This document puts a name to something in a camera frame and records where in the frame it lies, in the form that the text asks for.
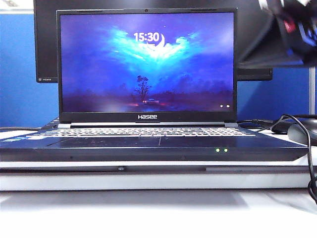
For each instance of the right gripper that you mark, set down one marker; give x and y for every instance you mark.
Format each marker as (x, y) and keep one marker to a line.
(299, 44)

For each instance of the black Hasee laptop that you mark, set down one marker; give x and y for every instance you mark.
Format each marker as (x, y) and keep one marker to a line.
(148, 74)

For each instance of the black Logitech mouse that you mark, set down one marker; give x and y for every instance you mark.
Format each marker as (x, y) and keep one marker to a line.
(299, 135)

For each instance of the black ASUS monitor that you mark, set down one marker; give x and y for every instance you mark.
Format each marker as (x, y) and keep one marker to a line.
(47, 49)

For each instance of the black Logitech keyboard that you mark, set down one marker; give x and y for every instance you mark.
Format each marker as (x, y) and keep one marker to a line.
(50, 124)

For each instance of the silver partition post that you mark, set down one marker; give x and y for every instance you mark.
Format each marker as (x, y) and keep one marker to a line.
(312, 94)

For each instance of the grey partition top rail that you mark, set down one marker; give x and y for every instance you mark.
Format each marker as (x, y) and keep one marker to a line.
(15, 12)

